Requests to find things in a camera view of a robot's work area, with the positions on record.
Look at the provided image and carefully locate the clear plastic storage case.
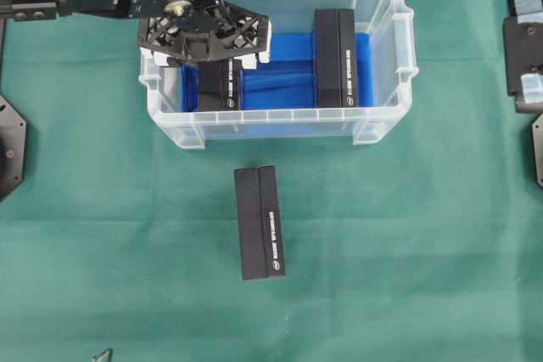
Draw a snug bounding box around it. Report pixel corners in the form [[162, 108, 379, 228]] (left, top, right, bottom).
[[139, 0, 419, 149]]

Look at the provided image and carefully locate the blue plastic liner sheet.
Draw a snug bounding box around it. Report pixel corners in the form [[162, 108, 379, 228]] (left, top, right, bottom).
[[180, 31, 394, 141]]

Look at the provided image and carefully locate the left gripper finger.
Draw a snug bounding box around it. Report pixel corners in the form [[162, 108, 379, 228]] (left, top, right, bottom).
[[210, 3, 272, 70], [137, 16, 187, 67]]

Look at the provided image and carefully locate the black realsense box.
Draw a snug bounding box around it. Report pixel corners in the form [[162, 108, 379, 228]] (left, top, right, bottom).
[[234, 165, 285, 281], [313, 8, 359, 109], [198, 58, 243, 112]]

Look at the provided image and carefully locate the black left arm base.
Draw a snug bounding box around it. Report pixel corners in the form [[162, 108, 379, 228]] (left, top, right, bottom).
[[0, 97, 26, 201]]

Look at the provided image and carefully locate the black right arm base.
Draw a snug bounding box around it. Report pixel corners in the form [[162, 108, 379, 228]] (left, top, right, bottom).
[[520, 114, 542, 189]]

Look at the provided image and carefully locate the green table cloth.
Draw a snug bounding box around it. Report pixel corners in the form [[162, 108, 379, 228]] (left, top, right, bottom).
[[1, 0, 542, 361]]

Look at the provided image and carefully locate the grey bracket at bottom edge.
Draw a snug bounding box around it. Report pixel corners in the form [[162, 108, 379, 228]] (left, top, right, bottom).
[[90, 348, 114, 362]]

